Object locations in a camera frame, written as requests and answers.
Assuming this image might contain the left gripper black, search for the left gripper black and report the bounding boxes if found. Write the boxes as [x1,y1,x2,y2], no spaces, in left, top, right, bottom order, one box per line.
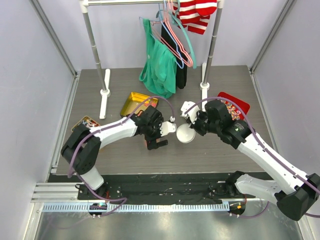
[144,116,168,150]

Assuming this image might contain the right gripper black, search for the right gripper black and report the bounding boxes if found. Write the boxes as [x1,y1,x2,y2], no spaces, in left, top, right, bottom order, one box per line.
[187,109,221,136]

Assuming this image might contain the white jar lid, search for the white jar lid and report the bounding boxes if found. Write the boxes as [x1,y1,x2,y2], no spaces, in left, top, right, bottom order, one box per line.
[176,123,196,144]

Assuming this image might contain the gold tin star candies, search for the gold tin star candies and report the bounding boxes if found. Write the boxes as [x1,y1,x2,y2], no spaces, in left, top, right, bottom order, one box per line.
[120,92,159,117]

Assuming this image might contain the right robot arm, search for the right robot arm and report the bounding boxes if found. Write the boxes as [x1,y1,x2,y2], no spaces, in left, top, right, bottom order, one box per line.
[184,97,320,221]

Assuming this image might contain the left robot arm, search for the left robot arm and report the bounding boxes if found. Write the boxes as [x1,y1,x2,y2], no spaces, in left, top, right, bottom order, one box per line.
[60,106,168,200]

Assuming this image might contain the red box swirl lollipops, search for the red box swirl lollipops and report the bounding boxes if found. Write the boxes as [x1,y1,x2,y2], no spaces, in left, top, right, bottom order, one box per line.
[217,91,251,120]

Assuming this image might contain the white rack foot right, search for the white rack foot right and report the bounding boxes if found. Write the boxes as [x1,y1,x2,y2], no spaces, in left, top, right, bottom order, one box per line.
[199,63,210,100]

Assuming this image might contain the white rack foot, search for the white rack foot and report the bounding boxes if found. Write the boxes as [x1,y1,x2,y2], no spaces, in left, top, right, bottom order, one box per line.
[199,63,210,100]
[99,69,111,119]

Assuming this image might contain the green t-shirt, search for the green t-shirt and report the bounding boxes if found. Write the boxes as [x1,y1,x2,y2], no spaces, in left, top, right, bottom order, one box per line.
[139,18,177,99]

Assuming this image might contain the white rack foot left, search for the white rack foot left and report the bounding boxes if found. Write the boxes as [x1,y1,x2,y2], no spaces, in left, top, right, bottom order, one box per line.
[99,69,111,119]

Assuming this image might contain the gold tin lollipops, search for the gold tin lollipops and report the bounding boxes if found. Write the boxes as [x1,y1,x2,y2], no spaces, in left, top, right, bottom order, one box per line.
[71,115,100,132]

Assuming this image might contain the black hanging garment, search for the black hanging garment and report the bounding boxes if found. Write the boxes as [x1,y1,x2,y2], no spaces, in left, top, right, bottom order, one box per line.
[161,25,188,89]

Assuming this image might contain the blue clothes hanger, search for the blue clothes hanger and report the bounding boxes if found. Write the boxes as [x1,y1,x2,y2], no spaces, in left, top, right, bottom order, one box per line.
[141,6,188,74]

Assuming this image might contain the red white striped shirt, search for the red white striped shirt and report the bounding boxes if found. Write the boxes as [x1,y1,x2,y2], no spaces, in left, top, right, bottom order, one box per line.
[172,0,218,35]

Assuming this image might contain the teal clothes hanger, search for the teal clothes hanger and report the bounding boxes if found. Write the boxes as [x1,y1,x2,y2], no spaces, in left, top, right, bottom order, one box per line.
[158,0,197,69]

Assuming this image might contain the silver rack pole right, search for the silver rack pole right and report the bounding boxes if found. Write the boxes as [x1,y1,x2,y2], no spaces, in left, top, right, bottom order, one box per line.
[202,0,225,87]

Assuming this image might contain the silver rack pole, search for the silver rack pole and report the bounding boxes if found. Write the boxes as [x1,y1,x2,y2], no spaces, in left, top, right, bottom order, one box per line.
[79,0,107,91]
[202,0,225,87]

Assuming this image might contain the silver rack pole left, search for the silver rack pole left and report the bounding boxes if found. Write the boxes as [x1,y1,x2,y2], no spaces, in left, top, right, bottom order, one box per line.
[79,0,107,91]

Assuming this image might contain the rack top bar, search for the rack top bar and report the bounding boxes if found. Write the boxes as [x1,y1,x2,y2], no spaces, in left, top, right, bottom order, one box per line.
[79,0,225,7]

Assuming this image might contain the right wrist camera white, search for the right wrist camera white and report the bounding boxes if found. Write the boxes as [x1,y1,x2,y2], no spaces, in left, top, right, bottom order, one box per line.
[180,101,200,124]

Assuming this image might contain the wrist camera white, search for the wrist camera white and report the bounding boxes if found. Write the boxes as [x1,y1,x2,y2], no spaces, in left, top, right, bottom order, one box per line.
[159,116,177,137]
[180,101,200,124]

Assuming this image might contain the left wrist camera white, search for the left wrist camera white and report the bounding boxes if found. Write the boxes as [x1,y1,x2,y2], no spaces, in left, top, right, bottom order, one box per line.
[159,116,177,137]

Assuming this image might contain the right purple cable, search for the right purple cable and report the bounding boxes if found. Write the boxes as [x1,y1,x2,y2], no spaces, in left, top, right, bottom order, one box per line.
[181,96,320,219]

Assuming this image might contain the purple cable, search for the purple cable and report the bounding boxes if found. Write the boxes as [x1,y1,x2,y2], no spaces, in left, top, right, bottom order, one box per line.
[67,96,176,218]
[181,96,320,219]

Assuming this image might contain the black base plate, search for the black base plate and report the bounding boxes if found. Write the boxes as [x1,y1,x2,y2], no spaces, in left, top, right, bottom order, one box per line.
[76,173,244,205]

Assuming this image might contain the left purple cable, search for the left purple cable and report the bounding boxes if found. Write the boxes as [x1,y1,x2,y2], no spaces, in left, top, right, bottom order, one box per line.
[67,96,176,218]

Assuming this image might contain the white slotted cable duct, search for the white slotted cable duct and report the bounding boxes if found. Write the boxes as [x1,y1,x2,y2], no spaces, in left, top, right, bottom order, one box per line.
[42,201,230,213]

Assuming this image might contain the aluminium frame post right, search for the aluminium frame post right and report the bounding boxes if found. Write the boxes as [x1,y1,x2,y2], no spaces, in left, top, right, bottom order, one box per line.
[249,0,297,74]

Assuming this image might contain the aluminium frame post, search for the aluminium frame post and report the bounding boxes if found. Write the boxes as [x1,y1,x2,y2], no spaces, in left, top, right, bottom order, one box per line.
[249,0,297,74]
[29,0,77,78]

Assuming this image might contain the aluminium frame post left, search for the aluminium frame post left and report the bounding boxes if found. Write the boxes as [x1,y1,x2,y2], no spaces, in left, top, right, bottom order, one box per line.
[29,0,77,78]

